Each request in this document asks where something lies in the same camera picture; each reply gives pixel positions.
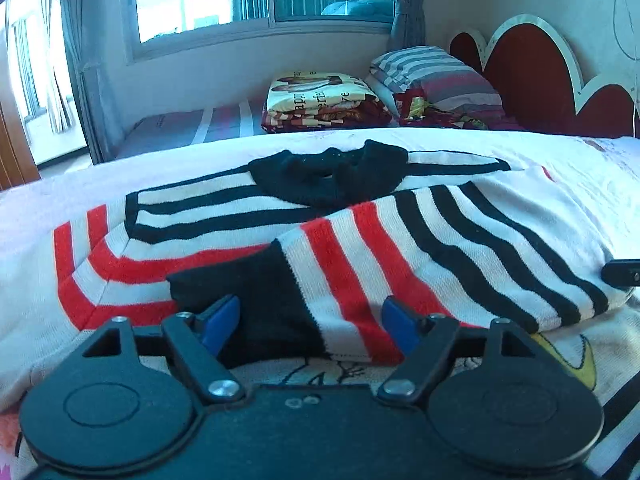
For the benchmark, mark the wooden door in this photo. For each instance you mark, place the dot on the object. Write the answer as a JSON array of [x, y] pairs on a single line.
[[12, 125]]

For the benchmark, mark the red yellow printed cloth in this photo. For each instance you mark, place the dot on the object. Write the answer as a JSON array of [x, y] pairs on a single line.
[[435, 112]]

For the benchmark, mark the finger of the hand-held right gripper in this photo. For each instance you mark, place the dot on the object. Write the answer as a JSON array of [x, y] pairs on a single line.
[[622, 272]]

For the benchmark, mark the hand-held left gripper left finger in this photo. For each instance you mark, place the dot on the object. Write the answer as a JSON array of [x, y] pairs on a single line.
[[220, 322]]

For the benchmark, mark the red and white headboard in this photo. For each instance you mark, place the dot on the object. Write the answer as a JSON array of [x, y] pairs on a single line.
[[530, 65]]

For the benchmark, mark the striped bed sheet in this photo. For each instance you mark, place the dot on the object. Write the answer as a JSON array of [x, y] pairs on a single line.
[[200, 127]]

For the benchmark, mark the grey striped pillow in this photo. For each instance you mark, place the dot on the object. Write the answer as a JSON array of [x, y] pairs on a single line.
[[435, 80]]

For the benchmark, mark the blue-grey curtain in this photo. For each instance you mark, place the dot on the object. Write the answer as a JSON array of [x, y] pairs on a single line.
[[87, 70], [410, 5]]

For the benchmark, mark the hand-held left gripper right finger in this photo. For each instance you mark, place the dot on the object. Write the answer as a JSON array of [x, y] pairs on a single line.
[[400, 322]]

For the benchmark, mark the white floral bed blanket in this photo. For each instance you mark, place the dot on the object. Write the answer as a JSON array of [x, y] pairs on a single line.
[[565, 180]]

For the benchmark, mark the folded printed blanket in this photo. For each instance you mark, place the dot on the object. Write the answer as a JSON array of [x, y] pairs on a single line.
[[320, 100]]

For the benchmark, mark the red black white striped sweater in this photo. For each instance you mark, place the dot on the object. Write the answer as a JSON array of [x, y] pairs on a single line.
[[350, 240]]

